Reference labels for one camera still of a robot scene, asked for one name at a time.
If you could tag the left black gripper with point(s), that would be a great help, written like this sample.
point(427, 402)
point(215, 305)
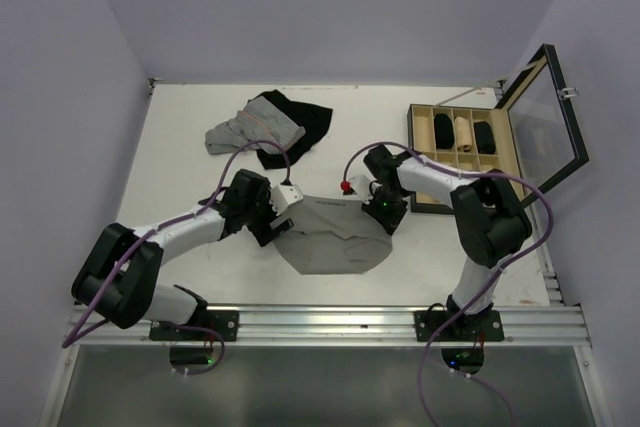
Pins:
point(263, 231)

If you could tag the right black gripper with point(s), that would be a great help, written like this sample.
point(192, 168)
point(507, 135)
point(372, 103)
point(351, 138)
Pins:
point(389, 220)

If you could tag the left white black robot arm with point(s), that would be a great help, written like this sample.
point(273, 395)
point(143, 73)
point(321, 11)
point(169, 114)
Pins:
point(119, 279)

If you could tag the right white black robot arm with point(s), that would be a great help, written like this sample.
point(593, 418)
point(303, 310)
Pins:
point(490, 220)

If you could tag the black rolled underwear left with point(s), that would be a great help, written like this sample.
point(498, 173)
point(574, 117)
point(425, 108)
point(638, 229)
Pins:
point(443, 132)

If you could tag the black rolled underwear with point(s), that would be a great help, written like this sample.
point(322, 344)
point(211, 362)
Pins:
point(485, 140)
point(443, 132)

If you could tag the striped grey underwear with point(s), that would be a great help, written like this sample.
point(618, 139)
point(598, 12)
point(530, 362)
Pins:
point(259, 122)

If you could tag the beige rolled underwear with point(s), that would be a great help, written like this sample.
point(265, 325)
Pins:
point(463, 134)

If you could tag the black rolled underwear right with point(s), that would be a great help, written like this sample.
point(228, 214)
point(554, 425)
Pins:
point(485, 140)

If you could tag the wooden compartment box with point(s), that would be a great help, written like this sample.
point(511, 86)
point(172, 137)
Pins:
point(420, 121)

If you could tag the glass box lid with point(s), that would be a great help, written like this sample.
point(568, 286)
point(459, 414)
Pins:
point(536, 125)

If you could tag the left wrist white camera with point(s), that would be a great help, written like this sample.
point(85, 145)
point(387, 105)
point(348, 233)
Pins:
point(285, 196)

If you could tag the wrist white camera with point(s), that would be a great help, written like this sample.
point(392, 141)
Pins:
point(285, 196)
point(358, 185)

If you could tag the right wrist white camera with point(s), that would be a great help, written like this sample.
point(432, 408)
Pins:
point(358, 185)

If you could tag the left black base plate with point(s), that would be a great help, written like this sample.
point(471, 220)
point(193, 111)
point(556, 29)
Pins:
point(199, 328)

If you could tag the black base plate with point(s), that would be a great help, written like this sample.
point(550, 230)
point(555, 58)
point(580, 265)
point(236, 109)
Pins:
point(199, 328)
point(467, 328)

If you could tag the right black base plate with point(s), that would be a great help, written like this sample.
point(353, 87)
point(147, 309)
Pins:
point(467, 328)

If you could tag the aluminium mounting rail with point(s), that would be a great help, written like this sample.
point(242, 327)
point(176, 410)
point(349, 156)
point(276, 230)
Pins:
point(393, 326)

